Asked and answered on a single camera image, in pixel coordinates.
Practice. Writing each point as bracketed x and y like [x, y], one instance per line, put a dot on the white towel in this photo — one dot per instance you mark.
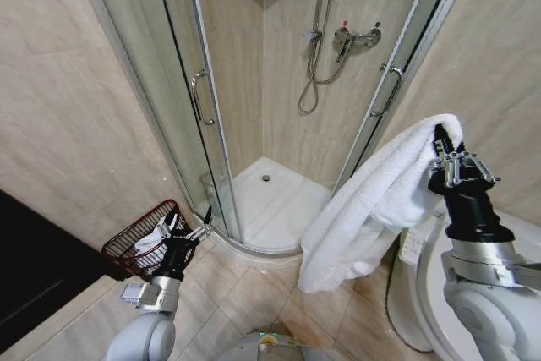
[363, 217]

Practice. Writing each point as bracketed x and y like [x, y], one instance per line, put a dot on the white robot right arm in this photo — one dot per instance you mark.
[486, 306]

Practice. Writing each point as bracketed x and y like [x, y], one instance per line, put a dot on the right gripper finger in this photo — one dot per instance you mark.
[441, 141]
[479, 166]

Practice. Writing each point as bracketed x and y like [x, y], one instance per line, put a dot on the chrome shower mixer valve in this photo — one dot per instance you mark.
[351, 37]

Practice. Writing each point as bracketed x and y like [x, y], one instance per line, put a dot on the white cloth in hamper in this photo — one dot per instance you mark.
[148, 239]

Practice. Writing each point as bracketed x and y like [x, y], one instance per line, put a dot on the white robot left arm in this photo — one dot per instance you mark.
[145, 335]

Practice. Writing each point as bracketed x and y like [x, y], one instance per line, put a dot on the dark wooden cabinet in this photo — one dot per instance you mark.
[38, 259]

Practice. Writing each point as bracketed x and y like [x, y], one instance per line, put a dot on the round metal drain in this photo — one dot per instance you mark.
[266, 177]

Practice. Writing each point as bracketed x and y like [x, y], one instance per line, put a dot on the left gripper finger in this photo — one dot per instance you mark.
[171, 222]
[207, 219]

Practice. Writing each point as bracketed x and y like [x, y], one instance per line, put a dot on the toilet control panel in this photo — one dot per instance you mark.
[412, 247]

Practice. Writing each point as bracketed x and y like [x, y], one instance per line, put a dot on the white shower tray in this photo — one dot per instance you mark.
[274, 209]

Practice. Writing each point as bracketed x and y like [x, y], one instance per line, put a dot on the white toilet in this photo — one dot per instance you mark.
[427, 293]

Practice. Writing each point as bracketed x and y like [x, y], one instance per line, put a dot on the curved glass shower door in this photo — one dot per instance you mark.
[401, 61]
[169, 82]

